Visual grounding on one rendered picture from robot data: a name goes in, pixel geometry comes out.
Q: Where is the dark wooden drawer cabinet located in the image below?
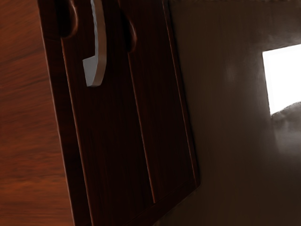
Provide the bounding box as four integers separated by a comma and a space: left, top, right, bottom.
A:
37, 0, 201, 226

